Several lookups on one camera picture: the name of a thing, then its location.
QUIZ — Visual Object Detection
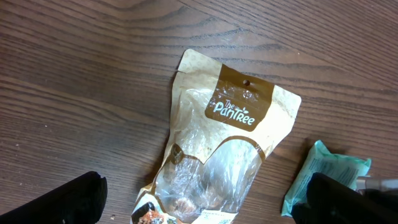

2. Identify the teal wet wipes pack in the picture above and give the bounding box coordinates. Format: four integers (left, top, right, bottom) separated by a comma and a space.
281, 140, 372, 217

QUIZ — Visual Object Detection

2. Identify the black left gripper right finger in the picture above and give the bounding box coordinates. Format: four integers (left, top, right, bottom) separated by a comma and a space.
291, 172, 397, 224

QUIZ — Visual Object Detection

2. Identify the brown nut snack bag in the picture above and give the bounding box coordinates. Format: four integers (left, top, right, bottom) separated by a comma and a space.
130, 49, 302, 224

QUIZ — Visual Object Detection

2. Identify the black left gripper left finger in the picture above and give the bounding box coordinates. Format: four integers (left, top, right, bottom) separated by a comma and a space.
1, 171, 108, 224

